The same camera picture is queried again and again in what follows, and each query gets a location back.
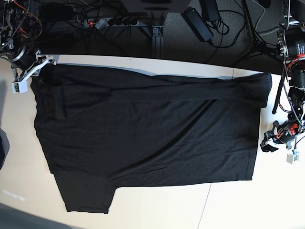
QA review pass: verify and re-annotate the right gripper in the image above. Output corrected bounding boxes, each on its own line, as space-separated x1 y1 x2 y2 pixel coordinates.
28 56 56 83

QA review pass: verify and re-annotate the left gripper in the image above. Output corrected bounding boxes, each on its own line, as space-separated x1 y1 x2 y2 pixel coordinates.
260 120 305 153

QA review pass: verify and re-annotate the black T-shirt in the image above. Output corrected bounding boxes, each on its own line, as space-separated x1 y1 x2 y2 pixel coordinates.
30 64 272 214

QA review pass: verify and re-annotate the black box on floor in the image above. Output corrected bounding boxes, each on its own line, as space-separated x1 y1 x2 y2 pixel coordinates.
39 4 75 23

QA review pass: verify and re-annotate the grey power strip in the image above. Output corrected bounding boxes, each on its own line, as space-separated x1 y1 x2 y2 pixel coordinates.
81 17 140 30

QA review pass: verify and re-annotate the dark object at left edge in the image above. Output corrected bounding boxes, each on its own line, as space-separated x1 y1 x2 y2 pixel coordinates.
0 129 10 169

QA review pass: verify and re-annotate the black tripod stand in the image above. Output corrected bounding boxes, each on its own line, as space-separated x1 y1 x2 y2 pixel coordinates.
231 0 282 67

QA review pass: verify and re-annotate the black power brick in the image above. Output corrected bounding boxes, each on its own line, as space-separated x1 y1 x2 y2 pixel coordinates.
182 7 214 42

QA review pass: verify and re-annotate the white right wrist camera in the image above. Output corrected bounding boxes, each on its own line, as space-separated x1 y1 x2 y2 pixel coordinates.
12 61 36 94

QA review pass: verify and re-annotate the aluminium frame post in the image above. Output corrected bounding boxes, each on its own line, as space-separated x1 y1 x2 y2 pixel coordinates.
139 11 167 59

